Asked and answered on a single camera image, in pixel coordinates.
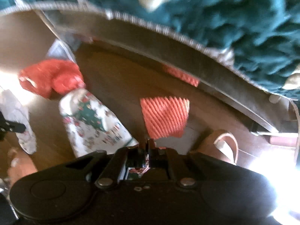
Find red plastic bag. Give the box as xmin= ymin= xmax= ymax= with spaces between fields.
xmin=18 ymin=58 xmax=86 ymax=99

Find white patterned paper scrap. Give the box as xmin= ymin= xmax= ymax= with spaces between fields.
xmin=1 ymin=90 xmax=37 ymax=155

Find left foot in slipper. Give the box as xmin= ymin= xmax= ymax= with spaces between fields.
xmin=7 ymin=148 xmax=38 ymax=187

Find foot in slipper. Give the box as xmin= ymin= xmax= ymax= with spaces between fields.
xmin=7 ymin=148 xmax=38 ymax=187
xmin=190 ymin=130 xmax=239 ymax=165

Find christmas pattern wrapping paper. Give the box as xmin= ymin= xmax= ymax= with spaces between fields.
xmin=59 ymin=89 xmax=138 ymax=158

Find right foot in slipper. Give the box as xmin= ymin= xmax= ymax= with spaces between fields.
xmin=190 ymin=130 xmax=239 ymax=165

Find orange foam net under bed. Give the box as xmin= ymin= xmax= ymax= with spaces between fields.
xmin=162 ymin=65 xmax=200 ymax=87

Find teal and cream shaggy rug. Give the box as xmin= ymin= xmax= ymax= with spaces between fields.
xmin=1 ymin=0 xmax=299 ymax=100

